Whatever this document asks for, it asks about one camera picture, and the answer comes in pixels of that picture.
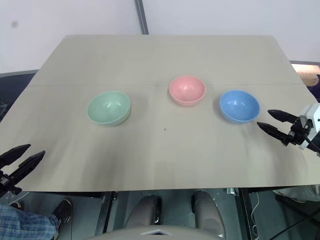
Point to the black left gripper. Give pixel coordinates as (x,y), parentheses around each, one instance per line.
(6,182)

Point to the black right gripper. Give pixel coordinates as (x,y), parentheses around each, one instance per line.
(296,132)

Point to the blue plastic bowl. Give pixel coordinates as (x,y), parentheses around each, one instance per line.
(239,106)

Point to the black sneaker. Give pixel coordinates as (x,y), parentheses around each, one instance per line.
(16,205)
(63,211)

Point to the blue plaid trouser leg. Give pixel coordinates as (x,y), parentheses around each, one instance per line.
(22,222)

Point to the grey white bundle under table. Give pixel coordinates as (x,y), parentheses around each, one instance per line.
(297,193)

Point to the pink-red plastic bowl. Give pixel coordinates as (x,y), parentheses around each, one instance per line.
(187,88)

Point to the green plastic bowl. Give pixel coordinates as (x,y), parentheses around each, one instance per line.
(109,107)

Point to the grey rounded robot leg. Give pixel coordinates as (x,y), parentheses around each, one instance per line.
(208,212)
(143,210)

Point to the grey robot torso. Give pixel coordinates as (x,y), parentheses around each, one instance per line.
(160,233)

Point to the metal table frame leg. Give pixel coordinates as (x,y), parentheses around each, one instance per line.
(106,210)
(248,212)

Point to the dark grey wall post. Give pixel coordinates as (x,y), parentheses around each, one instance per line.
(141,16)

